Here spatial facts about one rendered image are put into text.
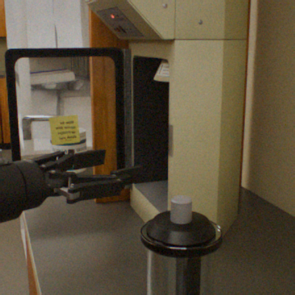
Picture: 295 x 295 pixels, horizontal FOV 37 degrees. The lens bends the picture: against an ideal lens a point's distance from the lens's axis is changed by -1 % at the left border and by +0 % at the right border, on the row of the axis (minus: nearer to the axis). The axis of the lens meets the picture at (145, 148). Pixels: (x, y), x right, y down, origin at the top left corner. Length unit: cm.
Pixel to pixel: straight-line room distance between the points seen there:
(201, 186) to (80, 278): 32
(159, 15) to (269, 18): 56
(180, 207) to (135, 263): 44
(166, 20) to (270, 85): 56
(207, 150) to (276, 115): 43
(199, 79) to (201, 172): 20
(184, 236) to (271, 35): 92
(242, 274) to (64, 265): 38
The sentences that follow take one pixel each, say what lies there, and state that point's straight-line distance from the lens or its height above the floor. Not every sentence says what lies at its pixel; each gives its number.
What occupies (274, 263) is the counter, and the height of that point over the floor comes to 94.
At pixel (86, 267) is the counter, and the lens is 99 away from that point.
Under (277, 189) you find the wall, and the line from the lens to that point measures 140.
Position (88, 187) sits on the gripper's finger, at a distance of 68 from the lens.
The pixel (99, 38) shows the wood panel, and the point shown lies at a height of 141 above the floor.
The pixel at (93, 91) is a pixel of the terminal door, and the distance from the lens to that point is 120.
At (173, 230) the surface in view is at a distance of 57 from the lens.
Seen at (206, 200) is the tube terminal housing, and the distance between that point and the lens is 102.
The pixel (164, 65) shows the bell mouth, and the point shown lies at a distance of 105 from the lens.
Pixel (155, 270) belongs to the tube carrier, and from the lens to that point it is 59.
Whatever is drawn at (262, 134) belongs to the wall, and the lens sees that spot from 143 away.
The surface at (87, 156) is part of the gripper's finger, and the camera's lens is 82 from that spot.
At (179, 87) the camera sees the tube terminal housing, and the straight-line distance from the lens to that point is 93.
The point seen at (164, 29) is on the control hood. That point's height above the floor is 143.
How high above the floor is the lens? 141
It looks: 14 degrees down
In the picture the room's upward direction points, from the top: straight up
